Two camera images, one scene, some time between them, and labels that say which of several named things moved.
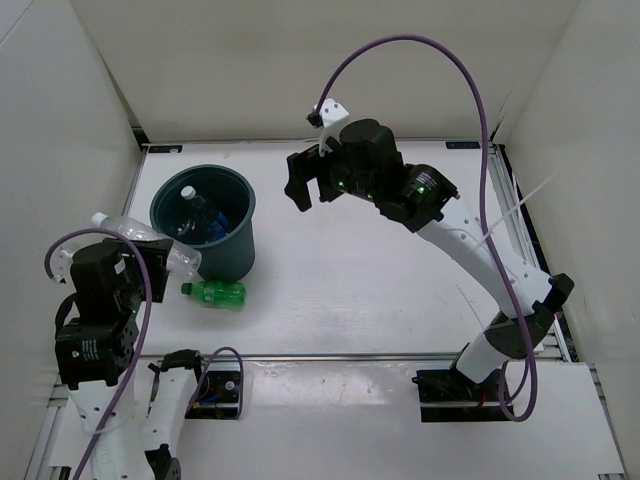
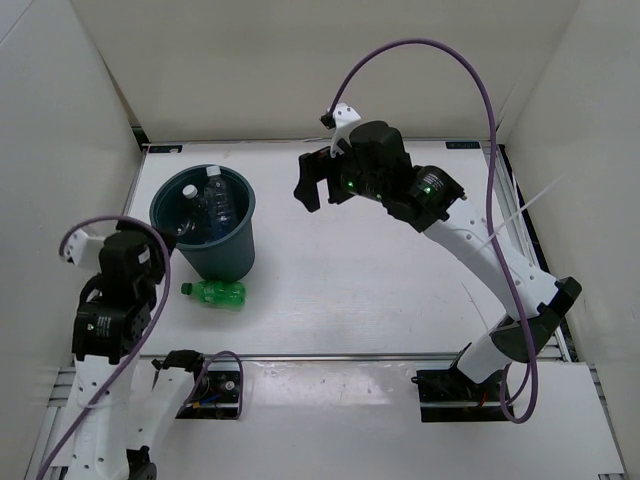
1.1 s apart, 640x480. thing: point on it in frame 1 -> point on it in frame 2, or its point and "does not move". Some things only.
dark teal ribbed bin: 229,257 does not move
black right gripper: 304,167 does not move
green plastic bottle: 228,295 does not move
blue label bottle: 218,217 -> 194,218
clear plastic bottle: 185,261 -> 219,209
